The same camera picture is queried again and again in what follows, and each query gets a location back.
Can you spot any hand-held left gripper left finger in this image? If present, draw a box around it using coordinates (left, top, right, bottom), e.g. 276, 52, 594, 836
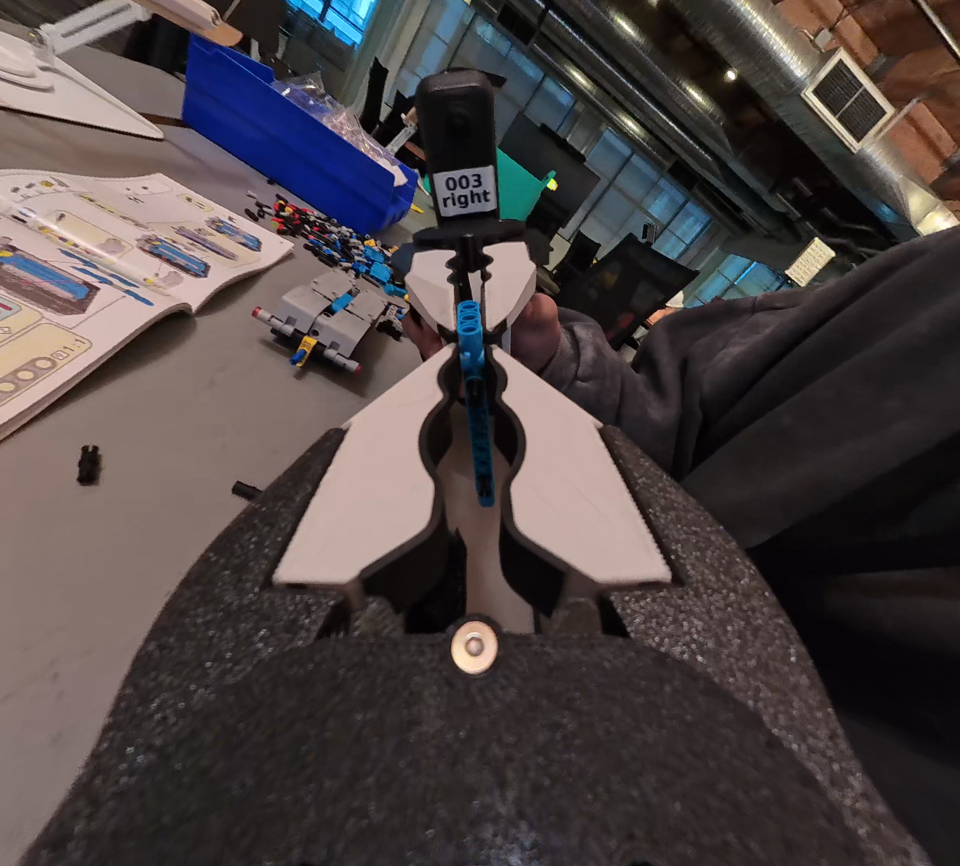
271, 346, 462, 593

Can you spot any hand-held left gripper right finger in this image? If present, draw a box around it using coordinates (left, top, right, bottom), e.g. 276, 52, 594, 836
486, 346, 674, 591

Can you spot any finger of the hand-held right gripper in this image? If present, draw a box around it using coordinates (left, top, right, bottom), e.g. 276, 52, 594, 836
407, 250, 462, 344
482, 247, 538, 344

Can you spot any blue perforated building beam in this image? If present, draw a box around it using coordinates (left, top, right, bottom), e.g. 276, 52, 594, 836
455, 301, 498, 509

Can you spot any grey desk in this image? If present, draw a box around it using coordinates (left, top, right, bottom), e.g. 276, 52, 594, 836
0, 41, 451, 866

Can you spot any person's right hand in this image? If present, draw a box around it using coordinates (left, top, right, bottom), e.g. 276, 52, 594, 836
403, 298, 564, 378

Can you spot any teal felt bag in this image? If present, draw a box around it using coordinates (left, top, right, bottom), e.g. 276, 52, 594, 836
495, 145, 559, 224

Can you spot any large black display screen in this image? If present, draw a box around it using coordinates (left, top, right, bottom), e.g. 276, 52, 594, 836
497, 111, 603, 239

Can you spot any grey black motor block assembly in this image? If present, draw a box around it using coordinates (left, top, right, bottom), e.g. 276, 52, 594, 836
249, 268, 408, 375

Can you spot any pile of small building pieces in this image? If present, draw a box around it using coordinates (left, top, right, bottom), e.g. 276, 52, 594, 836
242, 190, 411, 299

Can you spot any pile of clear plastic bags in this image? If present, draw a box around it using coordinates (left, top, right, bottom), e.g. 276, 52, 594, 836
268, 73, 411, 186

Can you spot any black mesh office chair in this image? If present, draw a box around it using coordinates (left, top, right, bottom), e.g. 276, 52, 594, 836
557, 235, 700, 351

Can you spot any blue plastic bin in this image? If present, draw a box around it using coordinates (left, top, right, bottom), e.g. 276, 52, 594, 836
180, 32, 421, 239

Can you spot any white printed sheet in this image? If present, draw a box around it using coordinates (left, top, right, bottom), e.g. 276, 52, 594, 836
782, 235, 839, 289

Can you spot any open instruction booklet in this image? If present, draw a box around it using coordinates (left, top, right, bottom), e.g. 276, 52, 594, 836
0, 169, 296, 443

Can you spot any person's dark jacket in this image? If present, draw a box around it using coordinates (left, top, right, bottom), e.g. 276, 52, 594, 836
742, 491, 960, 866

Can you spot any white wooden-top laptop stand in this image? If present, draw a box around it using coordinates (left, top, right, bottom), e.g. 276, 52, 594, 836
0, 0, 246, 141

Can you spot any white ceiling air vent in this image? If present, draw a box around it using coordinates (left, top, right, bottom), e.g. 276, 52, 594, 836
799, 47, 899, 155

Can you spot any silver ventilation duct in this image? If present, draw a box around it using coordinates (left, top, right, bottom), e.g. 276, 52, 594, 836
583, 0, 960, 239

